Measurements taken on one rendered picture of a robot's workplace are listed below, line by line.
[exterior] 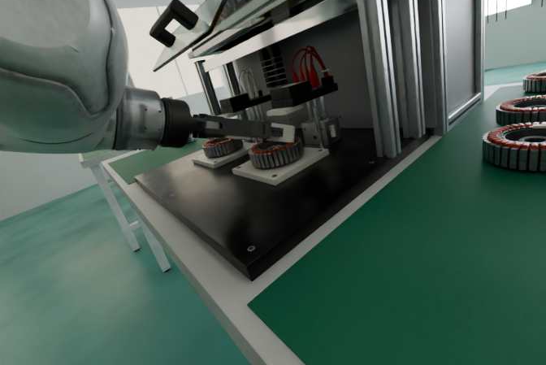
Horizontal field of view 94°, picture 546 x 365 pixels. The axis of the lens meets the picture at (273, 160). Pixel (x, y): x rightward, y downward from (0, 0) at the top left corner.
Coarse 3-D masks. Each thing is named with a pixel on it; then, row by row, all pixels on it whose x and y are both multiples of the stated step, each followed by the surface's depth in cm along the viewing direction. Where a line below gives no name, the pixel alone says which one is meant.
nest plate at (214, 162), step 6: (246, 144) 74; (252, 144) 73; (240, 150) 69; (246, 150) 68; (198, 156) 75; (204, 156) 73; (222, 156) 68; (228, 156) 66; (234, 156) 66; (240, 156) 68; (198, 162) 71; (204, 162) 67; (210, 162) 66; (216, 162) 64; (222, 162) 64; (228, 162) 65
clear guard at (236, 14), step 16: (208, 0) 33; (224, 0) 27; (240, 0) 37; (256, 0) 39; (272, 0) 41; (288, 0) 44; (304, 0) 46; (320, 0) 49; (208, 16) 29; (224, 16) 43; (240, 16) 46; (256, 16) 49; (272, 16) 52; (176, 32) 42; (192, 32) 32; (208, 32) 27; (176, 48) 36; (160, 64) 41
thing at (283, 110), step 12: (300, 84) 51; (336, 84) 58; (276, 96) 53; (288, 96) 51; (300, 96) 51; (312, 96) 53; (276, 108) 55; (288, 108) 50; (300, 108) 52; (324, 108) 57
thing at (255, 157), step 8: (256, 144) 55; (264, 144) 55; (272, 144) 56; (280, 144) 56; (288, 144) 49; (296, 144) 49; (256, 152) 50; (264, 152) 48; (272, 152) 48; (280, 152) 48; (288, 152) 48; (296, 152) 49; (256, 160) 50; (264, 160) 49; (272, 160) 48; (280, 160) 48; (288, 160) 49
